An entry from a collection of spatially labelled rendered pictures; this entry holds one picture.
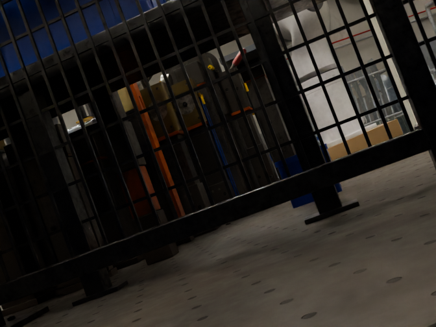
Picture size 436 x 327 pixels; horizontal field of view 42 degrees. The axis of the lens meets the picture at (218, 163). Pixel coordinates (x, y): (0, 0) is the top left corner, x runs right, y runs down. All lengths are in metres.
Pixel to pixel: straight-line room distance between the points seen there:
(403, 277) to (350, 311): 0.04
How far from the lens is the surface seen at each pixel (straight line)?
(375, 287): 0.33
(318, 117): 1.55
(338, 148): 1.48
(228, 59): 1.82
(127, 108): 1.25
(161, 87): 1.30
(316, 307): 0.33
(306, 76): 1.55
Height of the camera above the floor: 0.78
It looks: 3 degrees up
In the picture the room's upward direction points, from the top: 21 degrees counter-clockwise
